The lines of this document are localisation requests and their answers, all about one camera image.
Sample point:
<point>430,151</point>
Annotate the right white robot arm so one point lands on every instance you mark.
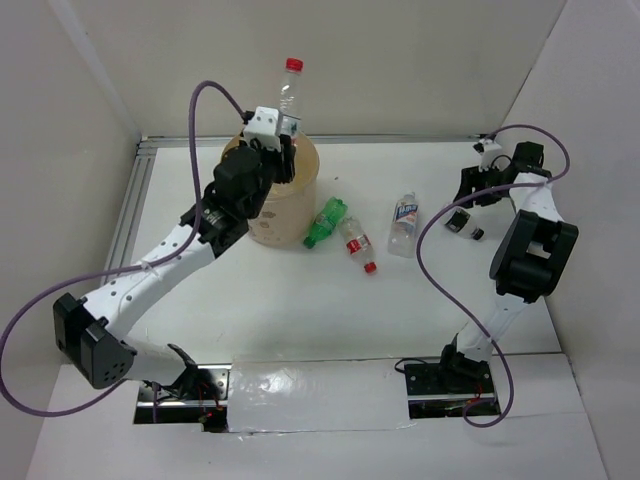
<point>530,259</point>

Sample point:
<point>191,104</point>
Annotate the white-label clear bottle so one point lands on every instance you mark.
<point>403,226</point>

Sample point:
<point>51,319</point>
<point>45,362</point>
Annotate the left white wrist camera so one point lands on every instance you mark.
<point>264,127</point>

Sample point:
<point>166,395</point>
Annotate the beige round bin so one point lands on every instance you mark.
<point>277,214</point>

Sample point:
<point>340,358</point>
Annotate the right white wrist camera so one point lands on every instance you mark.
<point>488,150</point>

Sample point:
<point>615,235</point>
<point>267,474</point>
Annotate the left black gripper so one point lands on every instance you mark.
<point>285,159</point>

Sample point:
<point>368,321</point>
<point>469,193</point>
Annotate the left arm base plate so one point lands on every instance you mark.
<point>202,400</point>

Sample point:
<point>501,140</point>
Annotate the green plastic bottle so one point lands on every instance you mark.
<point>325,222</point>

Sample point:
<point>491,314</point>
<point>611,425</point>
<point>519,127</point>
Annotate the large red-label clear bottle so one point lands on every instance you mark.
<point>290,97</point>

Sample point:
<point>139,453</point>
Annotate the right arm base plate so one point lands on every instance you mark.
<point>434,391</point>

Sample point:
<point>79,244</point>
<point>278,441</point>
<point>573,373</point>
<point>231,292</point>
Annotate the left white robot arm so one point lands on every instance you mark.
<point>92,331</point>

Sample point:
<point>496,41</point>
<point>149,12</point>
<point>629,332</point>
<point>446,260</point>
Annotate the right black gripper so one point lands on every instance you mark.
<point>473,178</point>

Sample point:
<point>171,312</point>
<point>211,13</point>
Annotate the clear crushed bottle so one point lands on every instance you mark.
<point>461,223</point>

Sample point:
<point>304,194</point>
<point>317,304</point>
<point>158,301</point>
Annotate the small red-label clear bottle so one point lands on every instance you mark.
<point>358,245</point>

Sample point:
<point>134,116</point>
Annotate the aluminium frame rail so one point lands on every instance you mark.
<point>253,283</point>

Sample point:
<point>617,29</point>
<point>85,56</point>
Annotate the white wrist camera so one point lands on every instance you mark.
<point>488,150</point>
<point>264,127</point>

